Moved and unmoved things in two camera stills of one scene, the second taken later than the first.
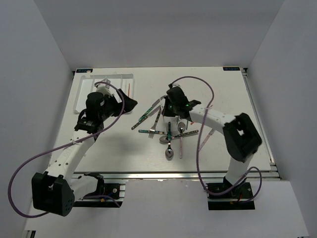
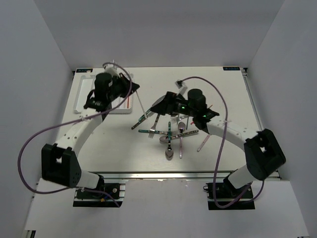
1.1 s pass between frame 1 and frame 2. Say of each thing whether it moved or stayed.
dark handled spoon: stayed
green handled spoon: stayed
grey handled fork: stayed
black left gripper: moved
